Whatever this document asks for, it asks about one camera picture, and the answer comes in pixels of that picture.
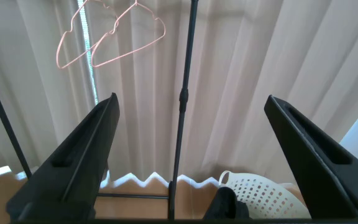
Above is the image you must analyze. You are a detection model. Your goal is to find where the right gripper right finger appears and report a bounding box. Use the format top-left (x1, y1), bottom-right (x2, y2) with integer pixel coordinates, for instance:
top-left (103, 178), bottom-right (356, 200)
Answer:
top-left (264, 95), bottom-right (358, 219)

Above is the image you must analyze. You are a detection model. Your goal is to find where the white laundry basket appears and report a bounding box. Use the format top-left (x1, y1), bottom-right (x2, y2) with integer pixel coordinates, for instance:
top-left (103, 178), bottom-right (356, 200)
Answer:
top-left (218, 170), bottom-right (312, 220)

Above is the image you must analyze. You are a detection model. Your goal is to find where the black garment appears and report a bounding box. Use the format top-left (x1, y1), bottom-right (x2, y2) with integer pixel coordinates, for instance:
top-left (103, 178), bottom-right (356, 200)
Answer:
top-left (203, 186), bottom-right (250, 220)

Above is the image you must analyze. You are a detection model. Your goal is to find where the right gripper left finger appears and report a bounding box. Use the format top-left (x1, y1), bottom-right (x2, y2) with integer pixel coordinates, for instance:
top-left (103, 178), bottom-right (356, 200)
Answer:
top-left (6, 92), bottom-right (121, 221)

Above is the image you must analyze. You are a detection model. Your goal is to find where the beige curtain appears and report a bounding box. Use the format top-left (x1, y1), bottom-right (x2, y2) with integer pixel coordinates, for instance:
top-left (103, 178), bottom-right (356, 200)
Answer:
top-left (0, 0), bottom-right (358, 187)

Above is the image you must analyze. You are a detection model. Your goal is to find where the black clothes rack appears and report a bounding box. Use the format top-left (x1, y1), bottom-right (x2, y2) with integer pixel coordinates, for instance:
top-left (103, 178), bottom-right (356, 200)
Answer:
top-left (0, 0), bottom-right (200, 220)

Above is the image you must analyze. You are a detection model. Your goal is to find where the pink clothes hanger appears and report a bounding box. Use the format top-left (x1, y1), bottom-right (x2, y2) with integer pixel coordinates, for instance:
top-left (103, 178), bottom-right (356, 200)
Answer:
top-left (90, 0), bottom-right (167, 68)
top-left (56, 0), bottom-right (120, 70)

